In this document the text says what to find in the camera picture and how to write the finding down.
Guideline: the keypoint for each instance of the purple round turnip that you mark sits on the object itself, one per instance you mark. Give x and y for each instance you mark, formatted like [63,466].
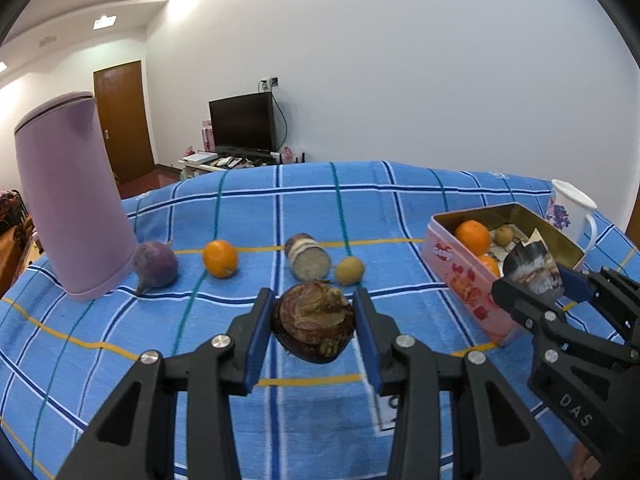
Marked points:
[156,265]

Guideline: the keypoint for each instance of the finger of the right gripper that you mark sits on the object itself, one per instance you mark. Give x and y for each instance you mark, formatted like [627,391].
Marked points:
[520,304]
[612,294]

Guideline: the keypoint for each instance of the brown wooden door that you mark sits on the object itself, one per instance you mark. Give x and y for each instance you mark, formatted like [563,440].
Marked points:
[121,108]

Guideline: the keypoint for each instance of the small yellow-green fruit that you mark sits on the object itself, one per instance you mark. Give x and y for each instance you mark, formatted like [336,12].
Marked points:
[503,236]
[349,271]

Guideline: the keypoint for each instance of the pink metal tin box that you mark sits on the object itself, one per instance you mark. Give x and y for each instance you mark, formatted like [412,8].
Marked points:
[469,280]

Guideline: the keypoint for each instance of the blue plaid tablecloth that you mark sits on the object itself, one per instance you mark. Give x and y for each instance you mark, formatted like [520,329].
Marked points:
[61,358]

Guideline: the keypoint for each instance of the white floral mug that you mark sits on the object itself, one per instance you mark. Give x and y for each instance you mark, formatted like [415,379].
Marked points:
[570,211]

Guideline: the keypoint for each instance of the purple cut yam piece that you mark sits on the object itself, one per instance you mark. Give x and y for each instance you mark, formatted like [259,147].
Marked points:
[307,259]

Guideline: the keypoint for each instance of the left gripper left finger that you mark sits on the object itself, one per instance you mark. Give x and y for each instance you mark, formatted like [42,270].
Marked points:
[132,436]

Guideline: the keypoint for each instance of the small orange tangerine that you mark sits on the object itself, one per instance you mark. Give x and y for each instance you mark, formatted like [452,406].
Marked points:
[220,259]

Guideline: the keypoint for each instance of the white tv stand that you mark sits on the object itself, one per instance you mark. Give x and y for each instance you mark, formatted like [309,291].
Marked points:
[199,163]

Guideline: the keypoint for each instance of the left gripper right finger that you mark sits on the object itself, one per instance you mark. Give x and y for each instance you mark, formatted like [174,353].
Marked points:
[493,434]

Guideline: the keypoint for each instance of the dark mangosteen shell half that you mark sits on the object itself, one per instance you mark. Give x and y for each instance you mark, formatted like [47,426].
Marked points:
[313,321]

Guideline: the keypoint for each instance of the large orange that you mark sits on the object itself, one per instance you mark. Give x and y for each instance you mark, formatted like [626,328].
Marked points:
[474,236]

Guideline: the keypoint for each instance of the purple electric kettle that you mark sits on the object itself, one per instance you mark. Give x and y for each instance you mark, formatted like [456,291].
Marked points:
[72,195]

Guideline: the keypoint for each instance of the black flat television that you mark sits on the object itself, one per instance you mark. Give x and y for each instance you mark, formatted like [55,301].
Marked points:
[245,122]

